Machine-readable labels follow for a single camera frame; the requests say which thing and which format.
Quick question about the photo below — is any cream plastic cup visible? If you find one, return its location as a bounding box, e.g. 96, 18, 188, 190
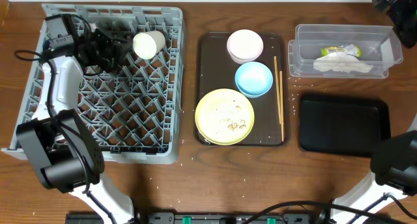
132, 31, 165, 59

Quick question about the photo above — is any green snack wrapper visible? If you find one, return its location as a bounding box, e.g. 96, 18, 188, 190
321, 44, 362, 57

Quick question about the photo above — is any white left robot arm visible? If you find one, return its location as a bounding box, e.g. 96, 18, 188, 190
16, 14, 135, 223

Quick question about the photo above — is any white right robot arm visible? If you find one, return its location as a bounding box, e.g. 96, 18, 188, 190
323, 0, 416, 223

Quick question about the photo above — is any grey plastic dish rack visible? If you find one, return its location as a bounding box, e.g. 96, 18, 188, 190
1, 3, 187, 165

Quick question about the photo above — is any clear plastic bin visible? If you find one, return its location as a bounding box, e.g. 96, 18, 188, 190
288, 24, 403, 79

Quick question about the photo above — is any dark brown serving tray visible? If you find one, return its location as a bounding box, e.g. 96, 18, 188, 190
196, 32, 291, 147

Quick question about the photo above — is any pink bowl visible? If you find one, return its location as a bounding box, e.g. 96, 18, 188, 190
227, 29, 264, 64

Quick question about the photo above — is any yellow plate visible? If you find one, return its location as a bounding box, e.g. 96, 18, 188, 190
195, 89, 255, 146

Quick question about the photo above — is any light blue bowl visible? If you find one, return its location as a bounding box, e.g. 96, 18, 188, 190
235, 62, 274, 98

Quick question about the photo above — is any wooden chopstick left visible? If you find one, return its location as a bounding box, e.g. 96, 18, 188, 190
274, 56, 281, 125

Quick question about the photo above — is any wooden chopstick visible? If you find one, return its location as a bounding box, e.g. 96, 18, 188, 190
278, 70, 285, 143
274, 56, 281, 125

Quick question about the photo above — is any wooden chopstick right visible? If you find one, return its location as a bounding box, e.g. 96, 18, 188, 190
278, 70, 285, 143

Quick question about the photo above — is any black tray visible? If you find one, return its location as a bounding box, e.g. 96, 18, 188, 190
298, 93, 391, 158

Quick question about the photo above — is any black power strip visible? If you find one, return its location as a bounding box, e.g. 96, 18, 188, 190
65, 212, 313, 224

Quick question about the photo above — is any black cable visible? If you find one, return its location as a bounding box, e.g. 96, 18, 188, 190
239, 199, 405, 224

